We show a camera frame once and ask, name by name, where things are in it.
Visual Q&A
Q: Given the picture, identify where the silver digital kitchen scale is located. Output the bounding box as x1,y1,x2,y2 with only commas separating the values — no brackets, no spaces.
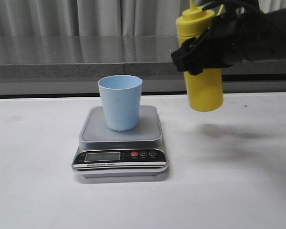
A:
72,105,169,183

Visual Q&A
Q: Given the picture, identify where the light blue plastic cup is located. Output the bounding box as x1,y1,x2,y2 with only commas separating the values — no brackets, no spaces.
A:
98,75,143,131

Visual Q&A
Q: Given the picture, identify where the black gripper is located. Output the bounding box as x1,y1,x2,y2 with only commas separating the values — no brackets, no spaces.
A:
171,9,286,75

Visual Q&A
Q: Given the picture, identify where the grey stone counter ledge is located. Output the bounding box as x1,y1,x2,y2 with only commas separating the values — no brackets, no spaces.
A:
0,35,286,84

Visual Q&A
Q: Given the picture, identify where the yellow squeeze bottle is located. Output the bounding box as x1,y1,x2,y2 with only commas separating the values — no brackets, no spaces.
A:
176,0,224,112

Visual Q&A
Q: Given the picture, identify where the grey pleated curtain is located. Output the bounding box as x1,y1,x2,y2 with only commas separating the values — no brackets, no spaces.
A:
0,0,286,37

